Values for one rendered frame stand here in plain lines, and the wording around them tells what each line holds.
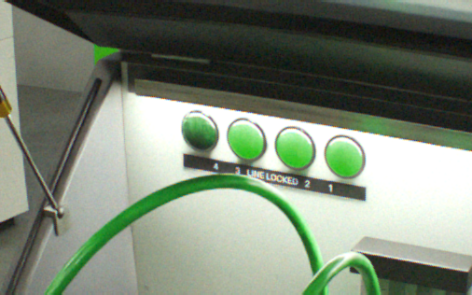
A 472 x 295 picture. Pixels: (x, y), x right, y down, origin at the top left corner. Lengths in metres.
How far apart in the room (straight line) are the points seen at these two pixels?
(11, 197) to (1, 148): 0.22
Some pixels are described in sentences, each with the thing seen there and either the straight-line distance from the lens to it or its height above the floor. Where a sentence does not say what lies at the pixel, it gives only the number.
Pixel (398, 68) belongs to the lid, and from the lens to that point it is 1.05.
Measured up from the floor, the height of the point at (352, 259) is 1.38.
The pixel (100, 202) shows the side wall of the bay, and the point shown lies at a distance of 1.30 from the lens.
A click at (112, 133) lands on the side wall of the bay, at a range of 1.30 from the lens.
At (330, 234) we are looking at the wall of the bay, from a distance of 1.22.
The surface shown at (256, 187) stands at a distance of 1.02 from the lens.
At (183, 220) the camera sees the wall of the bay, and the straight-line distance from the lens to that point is 1.31.
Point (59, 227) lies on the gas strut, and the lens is 1.23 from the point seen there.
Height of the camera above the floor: 1.81
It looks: 21 degrees down
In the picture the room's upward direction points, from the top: 1 degrees counter-clockwise
